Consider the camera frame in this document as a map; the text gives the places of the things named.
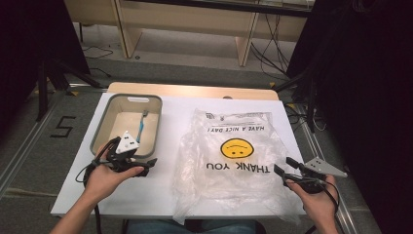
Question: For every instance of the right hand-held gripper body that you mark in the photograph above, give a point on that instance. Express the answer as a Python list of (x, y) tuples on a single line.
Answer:
[(321, 167)]

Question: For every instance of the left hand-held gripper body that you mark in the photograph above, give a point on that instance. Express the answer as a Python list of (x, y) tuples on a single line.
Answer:
[(125, 144)]

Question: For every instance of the beige bin with grey rim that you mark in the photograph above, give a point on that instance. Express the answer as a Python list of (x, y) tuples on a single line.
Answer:
[(130, 122)]

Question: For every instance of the blue toothbrush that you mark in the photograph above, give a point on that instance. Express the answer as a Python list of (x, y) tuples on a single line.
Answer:
[(141, 126)]

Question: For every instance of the clear plastic bag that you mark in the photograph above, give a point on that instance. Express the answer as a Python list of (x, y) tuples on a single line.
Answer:
[(227, 191)]

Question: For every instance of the person's right hand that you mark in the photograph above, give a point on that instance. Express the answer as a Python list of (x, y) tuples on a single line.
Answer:
[(316, 204)]

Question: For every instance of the person's left hand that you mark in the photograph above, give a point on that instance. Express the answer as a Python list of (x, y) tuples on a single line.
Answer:
[(104, 180)]

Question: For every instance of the white table board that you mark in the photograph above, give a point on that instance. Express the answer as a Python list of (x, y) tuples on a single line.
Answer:
[(136, 195)]

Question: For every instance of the black tripod stand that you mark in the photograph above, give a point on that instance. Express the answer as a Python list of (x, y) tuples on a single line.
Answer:
[(42, 94), (310, 87)]

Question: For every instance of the black curtain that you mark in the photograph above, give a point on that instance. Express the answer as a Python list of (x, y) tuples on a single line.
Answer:
[(39, 32), (373, 97)]

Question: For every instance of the long beige wooden desk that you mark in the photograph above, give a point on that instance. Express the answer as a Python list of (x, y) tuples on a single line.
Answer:
[(195, 19)]

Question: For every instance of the metal floor rail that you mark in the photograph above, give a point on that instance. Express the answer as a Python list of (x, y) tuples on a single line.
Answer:
[(328, 182), (26, 156)]

